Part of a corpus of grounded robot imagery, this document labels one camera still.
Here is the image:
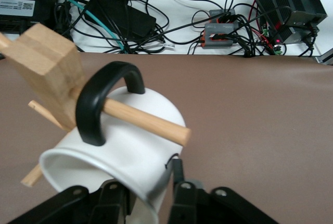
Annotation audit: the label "large black power brick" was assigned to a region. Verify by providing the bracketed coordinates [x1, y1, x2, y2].
[82, 0, 157, 40]

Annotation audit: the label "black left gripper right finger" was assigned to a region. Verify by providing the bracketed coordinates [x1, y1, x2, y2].
[166, 157, 206, 224]

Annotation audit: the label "grey orange hub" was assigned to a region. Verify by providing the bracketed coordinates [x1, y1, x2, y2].
[208, 9, 238, 24]
[201, 22, 240, 49]

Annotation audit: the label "aluminium frame post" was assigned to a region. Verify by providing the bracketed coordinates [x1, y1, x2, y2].
[315, 48, 333, 66]

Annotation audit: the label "black computer box white labels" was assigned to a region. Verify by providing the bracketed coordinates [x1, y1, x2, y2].
[0, 0, 61, 35]

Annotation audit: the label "red cable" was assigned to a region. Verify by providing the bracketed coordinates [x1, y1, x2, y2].
[248, 0, 263, 43]

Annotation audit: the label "wooden mug rack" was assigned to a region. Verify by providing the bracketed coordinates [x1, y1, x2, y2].
[0, 23, 192, 187]

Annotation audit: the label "teal ethernet cable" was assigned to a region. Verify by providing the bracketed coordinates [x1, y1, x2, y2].
[44, 0, 129, 54]

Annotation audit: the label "black finned power box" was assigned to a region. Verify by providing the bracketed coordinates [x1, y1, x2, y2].
[251, 0, 328, 45]

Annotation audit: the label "white smiley cup black handle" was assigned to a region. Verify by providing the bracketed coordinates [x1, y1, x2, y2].
[39, 61, 187, 224]

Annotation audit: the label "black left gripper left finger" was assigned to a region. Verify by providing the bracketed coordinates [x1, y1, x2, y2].
[89, 182, 131, 224]

